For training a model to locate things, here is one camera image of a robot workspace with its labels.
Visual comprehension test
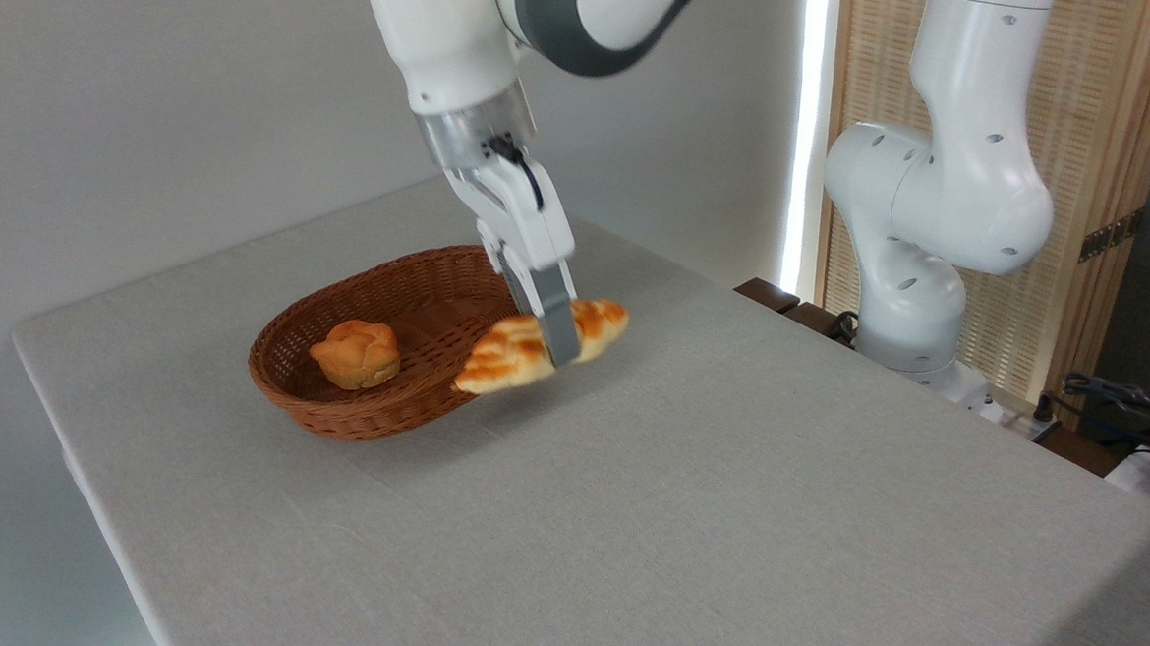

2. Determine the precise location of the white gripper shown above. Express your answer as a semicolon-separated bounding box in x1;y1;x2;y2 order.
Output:
432;148;591;370

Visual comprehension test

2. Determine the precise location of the braided golden bread loaf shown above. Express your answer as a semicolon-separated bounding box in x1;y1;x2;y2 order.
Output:
452;291;631;403

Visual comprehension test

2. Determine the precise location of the round golden bread bun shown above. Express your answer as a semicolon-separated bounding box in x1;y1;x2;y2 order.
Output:
307;317;404;393

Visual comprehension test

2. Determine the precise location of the brown oval wicker basket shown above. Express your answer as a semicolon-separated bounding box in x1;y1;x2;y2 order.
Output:
245;234;533;450

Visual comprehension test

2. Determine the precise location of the dark brown wooden furniture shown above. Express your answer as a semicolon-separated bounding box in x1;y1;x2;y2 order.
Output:
731;276;864;347

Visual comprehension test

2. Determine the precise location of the grey tablecloth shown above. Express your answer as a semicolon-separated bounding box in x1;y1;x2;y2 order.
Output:
0;154;1150;646

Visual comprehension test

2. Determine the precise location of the black screen hinge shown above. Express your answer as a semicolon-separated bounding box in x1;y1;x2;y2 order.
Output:
1078;205;1146;267

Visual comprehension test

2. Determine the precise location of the bamboo folding screen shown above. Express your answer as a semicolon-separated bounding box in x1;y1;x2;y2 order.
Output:
811;0;1150;433

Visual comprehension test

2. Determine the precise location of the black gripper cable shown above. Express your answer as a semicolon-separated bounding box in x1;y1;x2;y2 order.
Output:
480;133;548;212

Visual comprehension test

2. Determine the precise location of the black cable bundle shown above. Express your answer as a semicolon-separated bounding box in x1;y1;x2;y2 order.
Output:
1059;371;1150;462

